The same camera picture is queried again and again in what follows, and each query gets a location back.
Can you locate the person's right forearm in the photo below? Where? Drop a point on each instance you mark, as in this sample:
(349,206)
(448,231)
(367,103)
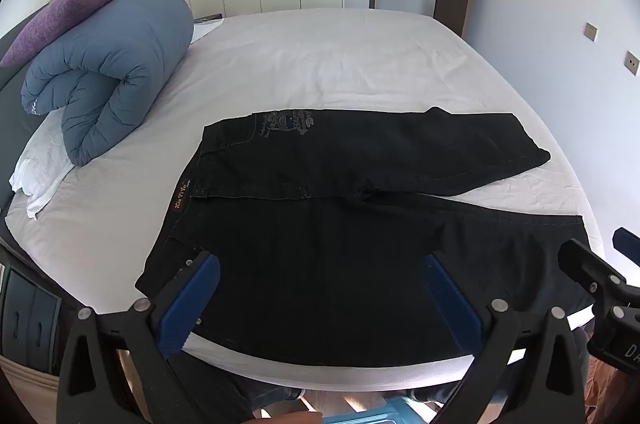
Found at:
(622,399)

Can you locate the purple pillow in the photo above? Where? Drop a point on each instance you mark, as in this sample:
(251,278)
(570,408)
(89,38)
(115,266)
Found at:
(60,16)

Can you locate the bed with white sheet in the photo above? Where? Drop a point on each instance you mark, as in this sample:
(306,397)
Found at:
(325,53)

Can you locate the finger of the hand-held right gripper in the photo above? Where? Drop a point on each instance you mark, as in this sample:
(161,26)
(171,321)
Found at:
(587,266)
(627,246)

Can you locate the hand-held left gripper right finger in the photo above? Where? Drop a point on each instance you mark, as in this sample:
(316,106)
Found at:
(450,299)

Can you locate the wall socket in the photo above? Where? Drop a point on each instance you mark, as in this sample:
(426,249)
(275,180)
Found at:
(592,31)
(633,63)

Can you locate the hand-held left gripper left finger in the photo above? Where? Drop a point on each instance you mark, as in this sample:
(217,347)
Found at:
(200,284)

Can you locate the rolled blue duvet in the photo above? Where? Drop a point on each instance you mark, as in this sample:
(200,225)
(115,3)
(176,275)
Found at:
(115,68)

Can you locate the blue mat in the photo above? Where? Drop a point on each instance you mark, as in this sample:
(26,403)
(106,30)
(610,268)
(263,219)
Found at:
(380,416)

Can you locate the black pants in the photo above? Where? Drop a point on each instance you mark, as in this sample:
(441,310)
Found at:
(325,254)

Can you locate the dark nightstand with drawers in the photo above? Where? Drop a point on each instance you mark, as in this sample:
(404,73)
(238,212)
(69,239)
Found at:
(30,319)

